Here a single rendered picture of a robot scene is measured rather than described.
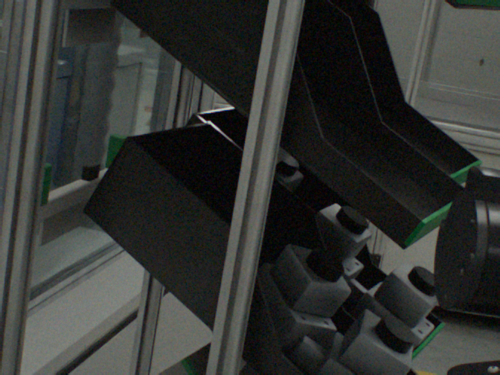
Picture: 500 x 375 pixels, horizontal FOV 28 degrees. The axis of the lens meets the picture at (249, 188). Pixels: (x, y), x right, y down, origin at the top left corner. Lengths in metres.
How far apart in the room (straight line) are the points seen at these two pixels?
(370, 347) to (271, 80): 0.21
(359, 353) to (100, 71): 1.10
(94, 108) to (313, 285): 1.06
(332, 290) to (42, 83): 0.26
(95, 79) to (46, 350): 0.47
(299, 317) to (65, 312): 1.04
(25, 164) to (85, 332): 0.98
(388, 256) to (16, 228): 3.89
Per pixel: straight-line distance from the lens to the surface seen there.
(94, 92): 1.75
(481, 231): 0.45
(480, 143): 4.46
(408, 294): 0.88
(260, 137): 0.67
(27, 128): 0.73
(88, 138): 1.77
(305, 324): 0.76
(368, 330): 0.74
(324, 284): 0.75
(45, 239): 0.81
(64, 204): 0.80
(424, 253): 4.58
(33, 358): 1.58
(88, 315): 1.76
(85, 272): 1.91
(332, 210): 0.91
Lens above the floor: 1.53
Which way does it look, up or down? 14 degrees down
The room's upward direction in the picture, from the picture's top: 10 degrees clockwise
